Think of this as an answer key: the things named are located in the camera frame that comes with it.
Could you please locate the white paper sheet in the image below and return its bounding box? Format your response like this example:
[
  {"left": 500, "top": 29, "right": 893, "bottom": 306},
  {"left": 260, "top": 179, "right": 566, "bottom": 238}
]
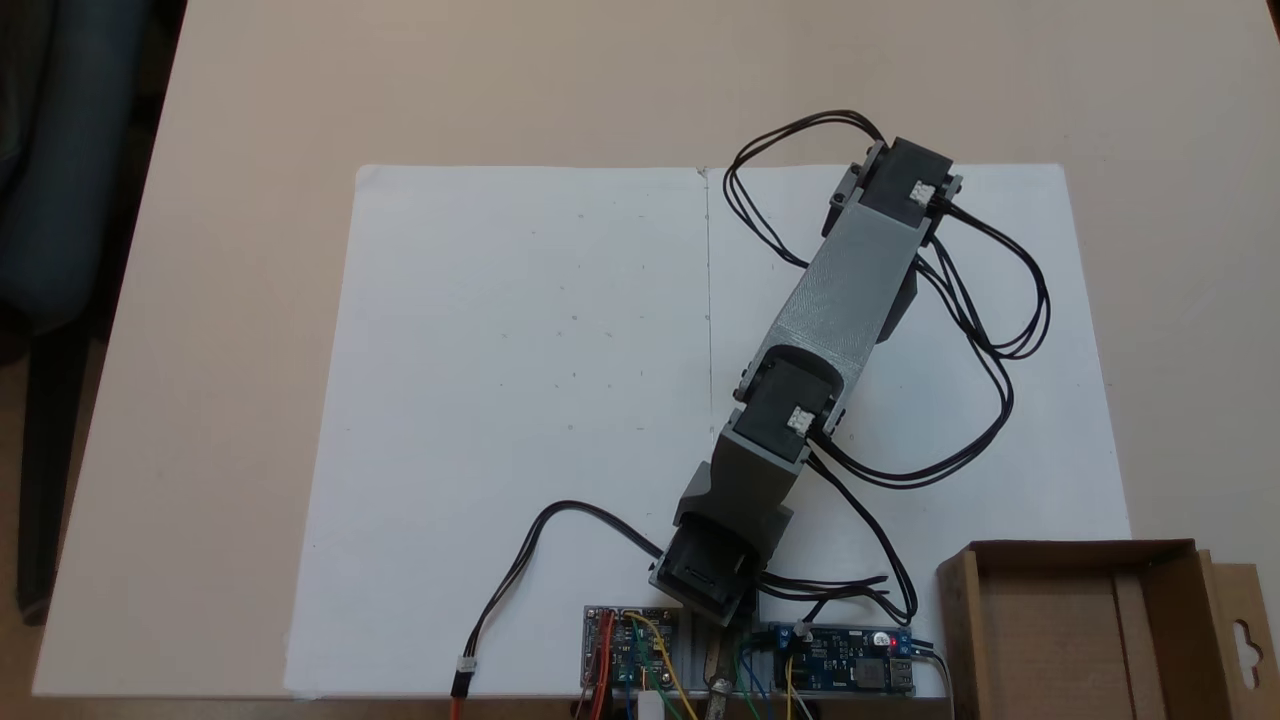
[
  {"left": 283, "top": 165, "right": 713, "bottom": 699},
  {"left": 705, "top": 163, "right": 1133, "bottom": 701}
]

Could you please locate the blue power circuit board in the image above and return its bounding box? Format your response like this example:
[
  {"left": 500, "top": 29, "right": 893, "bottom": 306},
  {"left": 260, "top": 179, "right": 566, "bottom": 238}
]
[{"left": 765, "top": 622, "right": 916, "bottom": 696}]

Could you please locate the open cardboard box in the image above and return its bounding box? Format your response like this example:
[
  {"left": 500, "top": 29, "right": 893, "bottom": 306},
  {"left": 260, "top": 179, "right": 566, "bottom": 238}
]
[{"left": 937, "top": 540, "right": 1280, "bottom": 720}]

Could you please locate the motor controller circuit board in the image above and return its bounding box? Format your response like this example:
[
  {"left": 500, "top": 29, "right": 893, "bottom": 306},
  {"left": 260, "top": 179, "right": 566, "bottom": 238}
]
[{"left": 583, "top": 605, "right": 681, "bottom": 691}]

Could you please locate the black servo wire bundle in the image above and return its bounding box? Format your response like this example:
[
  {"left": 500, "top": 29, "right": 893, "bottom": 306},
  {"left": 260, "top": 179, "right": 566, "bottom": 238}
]
[
  {"left": 800, "top": 195, "right": 1051, "bottom": 491},
  {"left": 722, "top": 110, "right": 889, "bottom": 269}
]

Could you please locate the coloured signal wire bundle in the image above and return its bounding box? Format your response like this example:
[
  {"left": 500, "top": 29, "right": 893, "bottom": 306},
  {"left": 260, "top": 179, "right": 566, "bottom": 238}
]
[{"left": 620, "top": 610, "right": 701, "bottom": 720}]

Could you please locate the orange wire pair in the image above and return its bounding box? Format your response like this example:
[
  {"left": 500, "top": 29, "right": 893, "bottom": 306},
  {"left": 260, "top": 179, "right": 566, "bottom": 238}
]
[{"left": 585, "top": 612, "right": 616, "bottom": 720}]

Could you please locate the black power cable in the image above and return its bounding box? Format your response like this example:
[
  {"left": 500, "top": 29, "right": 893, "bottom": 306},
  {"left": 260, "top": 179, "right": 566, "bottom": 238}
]
[{"left": 450, "top": 500, "right": 666, "bottom": 720}]

